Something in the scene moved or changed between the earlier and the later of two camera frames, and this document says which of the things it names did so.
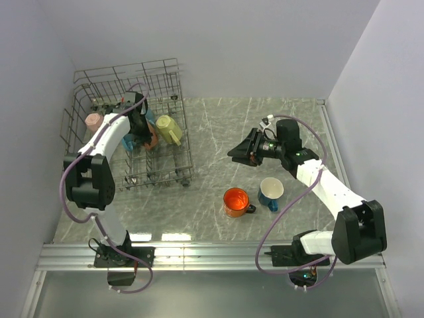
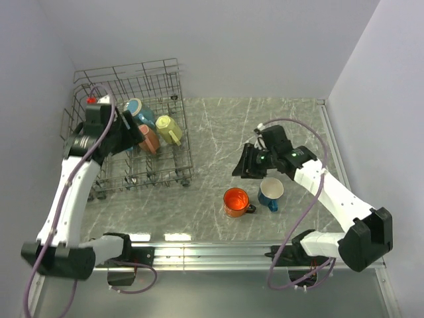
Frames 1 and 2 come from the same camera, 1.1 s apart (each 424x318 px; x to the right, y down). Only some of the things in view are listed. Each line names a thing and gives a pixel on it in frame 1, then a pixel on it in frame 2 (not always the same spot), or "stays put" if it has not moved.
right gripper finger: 250,161 -> 258,175
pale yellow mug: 169,129 stays put
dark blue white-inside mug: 271,189 stays put
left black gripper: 147,133 -> 132,135
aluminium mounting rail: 179,258 stays put
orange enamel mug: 236,203 stays put
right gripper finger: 249,146 -> 244,165
